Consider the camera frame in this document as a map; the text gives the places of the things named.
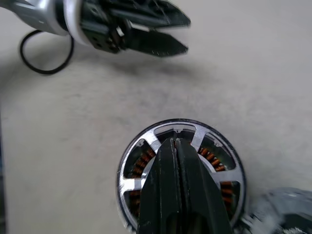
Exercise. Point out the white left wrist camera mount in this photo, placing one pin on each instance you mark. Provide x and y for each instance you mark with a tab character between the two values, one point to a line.
73	26

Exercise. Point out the grey motor lid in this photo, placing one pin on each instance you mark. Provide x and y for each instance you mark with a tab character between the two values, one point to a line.
287	207

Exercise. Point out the grey motor housing copper windings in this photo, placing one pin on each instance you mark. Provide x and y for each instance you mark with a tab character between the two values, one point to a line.
142	163

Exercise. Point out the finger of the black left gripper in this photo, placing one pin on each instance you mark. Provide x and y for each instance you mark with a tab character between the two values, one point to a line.
156	44
156	13

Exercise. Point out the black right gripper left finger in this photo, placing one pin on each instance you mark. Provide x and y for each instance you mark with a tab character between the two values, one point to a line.
161	195

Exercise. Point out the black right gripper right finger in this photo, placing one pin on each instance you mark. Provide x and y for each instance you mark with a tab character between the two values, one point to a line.
202	202

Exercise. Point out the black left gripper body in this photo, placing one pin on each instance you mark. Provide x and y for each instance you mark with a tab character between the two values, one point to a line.
97	34

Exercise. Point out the silver spoked rotor black rim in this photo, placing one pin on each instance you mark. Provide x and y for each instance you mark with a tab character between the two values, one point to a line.
156	142

